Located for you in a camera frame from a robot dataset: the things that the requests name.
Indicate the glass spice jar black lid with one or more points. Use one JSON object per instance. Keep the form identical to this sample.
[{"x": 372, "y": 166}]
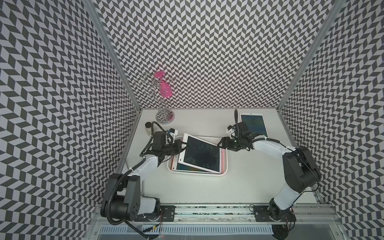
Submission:
[{"x": 150, "y": 129}]

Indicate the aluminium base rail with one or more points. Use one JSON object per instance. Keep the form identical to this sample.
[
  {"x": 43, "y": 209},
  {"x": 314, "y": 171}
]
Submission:
[{"x": 246, "y": 214}]

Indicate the aluminium corner post left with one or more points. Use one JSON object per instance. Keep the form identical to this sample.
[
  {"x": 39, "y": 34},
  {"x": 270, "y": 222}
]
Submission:
[{"x": 96, "y": 20}]

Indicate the chrome wire jewelry stand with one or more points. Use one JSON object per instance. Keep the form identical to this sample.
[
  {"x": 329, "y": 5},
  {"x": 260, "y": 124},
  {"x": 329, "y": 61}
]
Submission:
[{"x": 148, "y": 89}]

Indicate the aluminium corner post right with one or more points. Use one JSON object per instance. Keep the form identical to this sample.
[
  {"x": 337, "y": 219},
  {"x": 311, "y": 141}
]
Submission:
[{"x": 324, "y": 29}]

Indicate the white plastic storage box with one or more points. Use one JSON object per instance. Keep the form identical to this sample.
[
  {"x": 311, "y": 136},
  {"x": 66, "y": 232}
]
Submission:
[{"x": 226, "y": 162}]

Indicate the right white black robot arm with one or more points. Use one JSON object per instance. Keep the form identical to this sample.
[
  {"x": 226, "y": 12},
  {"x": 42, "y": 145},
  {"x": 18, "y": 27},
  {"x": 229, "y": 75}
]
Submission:
[{"x": 300, "y": 170}]

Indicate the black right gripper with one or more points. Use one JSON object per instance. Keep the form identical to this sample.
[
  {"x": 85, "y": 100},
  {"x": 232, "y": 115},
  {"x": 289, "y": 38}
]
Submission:
[{"x": 226, "y": 144}]

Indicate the pink writing tablet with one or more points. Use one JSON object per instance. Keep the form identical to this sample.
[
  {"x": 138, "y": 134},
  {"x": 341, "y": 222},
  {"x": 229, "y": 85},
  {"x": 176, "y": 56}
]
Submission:
[
  {"x": 202, "y": 155},
  {"x": 186, "y": 168},
  {"x": 255, "y": 122}
]

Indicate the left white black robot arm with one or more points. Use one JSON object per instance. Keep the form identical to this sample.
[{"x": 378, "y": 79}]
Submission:
[{"x": 123, "y": 199}]

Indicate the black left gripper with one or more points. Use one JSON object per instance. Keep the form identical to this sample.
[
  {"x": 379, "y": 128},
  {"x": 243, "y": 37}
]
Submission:
[{"x": 178, "y": 143}]

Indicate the aluminium corner post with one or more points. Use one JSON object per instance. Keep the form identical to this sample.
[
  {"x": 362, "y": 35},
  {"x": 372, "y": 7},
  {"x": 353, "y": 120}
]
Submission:
[
  {"x": 96, "y": 20},
  {"x": 324, "y": 29}
]

